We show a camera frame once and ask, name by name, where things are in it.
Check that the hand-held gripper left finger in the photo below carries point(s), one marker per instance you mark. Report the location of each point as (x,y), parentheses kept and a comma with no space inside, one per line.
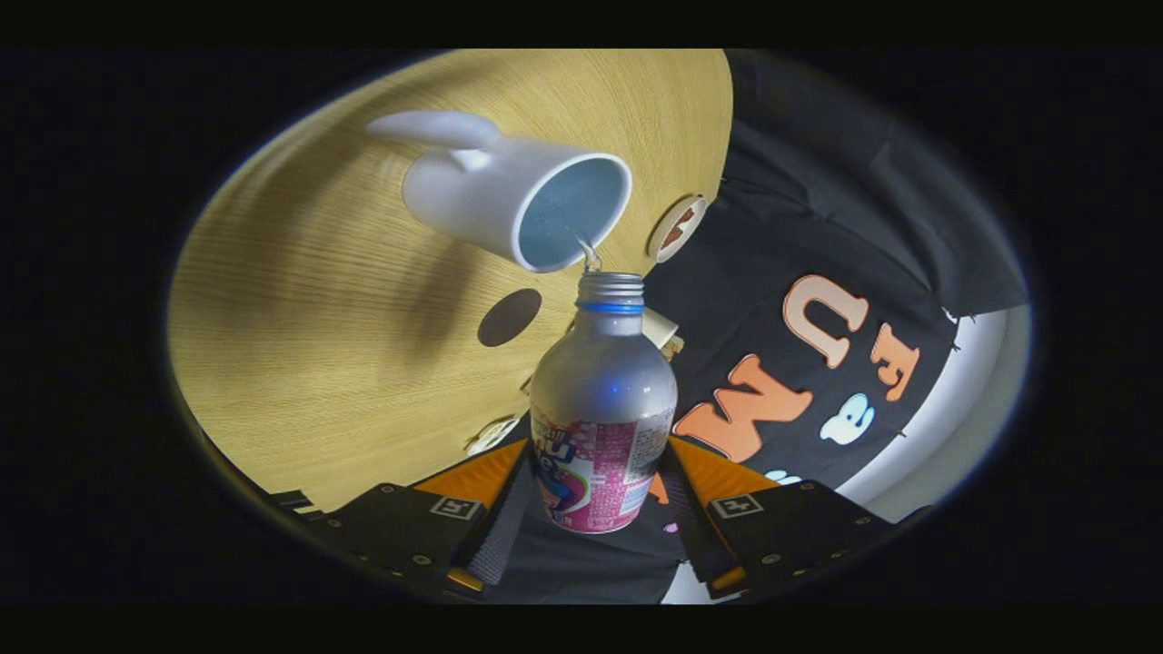
(495,513)

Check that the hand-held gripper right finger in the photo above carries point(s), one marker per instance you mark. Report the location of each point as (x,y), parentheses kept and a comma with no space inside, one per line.
(686,518)

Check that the silver juice bottle pink label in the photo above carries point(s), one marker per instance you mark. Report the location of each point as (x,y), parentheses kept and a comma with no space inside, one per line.
(604,391)

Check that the dark round coaster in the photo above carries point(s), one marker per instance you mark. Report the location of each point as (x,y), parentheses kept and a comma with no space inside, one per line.
(509,318)

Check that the clear juice stream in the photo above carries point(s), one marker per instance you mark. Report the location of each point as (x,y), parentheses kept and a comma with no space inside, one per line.
(591,256)

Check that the white cup blue inside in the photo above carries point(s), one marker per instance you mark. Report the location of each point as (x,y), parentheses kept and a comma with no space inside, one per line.
(463,195)

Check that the white divided dish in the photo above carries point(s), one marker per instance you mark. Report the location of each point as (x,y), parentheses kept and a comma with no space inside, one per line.
(491,436)

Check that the white toaster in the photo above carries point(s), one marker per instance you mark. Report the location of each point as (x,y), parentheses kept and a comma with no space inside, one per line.
(659,327)

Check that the wooden table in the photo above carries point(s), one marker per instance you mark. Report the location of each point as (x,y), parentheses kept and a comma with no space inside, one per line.
(318,363)

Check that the red food piece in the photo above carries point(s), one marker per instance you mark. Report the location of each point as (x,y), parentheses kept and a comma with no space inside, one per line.
(689,218)
(673,238)

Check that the white round plate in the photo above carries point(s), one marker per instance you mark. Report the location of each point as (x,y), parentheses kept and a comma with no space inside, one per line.
(656,238)

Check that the black backdrop cloth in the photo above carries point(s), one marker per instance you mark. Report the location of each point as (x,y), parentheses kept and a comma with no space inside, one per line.
(818,182)

